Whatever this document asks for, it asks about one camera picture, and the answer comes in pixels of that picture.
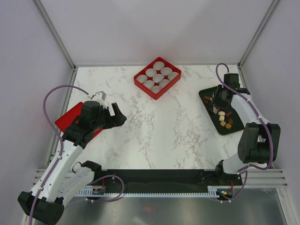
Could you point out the cream square chocolate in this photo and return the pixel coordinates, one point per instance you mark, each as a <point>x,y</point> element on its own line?
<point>220,117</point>

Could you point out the red chocolate box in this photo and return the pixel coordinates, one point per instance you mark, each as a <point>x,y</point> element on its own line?
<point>157,78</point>

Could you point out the metal tongs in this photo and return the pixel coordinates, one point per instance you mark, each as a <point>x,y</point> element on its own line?
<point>215,107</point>

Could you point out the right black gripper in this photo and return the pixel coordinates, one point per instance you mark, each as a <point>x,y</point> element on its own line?
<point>219,104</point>

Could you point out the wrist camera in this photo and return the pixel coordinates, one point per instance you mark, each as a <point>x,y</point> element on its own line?
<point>100,97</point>
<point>232,80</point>

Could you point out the white cable duct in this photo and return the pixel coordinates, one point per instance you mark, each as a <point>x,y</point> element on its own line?
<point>208,192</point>

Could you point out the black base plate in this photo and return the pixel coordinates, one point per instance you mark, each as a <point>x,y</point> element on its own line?
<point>170,181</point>

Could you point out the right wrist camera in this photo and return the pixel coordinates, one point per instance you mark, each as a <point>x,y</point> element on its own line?
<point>232,80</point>

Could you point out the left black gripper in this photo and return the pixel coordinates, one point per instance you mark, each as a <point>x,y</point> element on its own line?
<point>116,120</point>

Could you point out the tan square chocolate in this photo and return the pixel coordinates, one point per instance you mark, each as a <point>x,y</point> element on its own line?
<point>222,123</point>

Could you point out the dark green tray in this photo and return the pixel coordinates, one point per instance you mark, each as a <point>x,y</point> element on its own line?
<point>237,123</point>

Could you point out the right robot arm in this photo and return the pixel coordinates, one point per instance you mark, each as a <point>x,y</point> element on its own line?
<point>259,142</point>

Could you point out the red box lid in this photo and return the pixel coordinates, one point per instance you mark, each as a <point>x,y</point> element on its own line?
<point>70,117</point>

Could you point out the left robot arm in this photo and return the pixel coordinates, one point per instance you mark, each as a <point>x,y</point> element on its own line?
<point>49,197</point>

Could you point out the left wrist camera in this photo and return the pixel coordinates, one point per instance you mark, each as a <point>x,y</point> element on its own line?
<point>100,97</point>

